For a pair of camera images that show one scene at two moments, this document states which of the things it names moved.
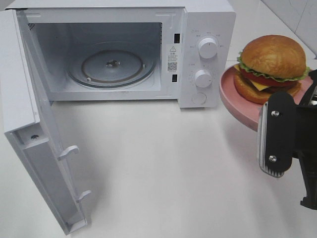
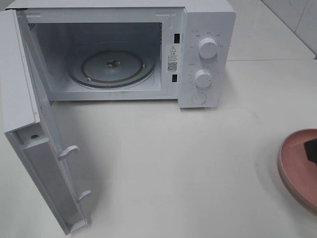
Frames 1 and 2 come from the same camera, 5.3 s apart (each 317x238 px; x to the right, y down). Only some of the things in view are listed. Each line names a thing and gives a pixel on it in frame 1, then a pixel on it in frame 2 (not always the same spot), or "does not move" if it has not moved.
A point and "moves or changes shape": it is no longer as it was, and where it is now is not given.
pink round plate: (248, 112) moves or changes shape
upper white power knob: (207, 48) does not move
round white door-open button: (199, 98) does not move
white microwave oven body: (133, 50) does not move
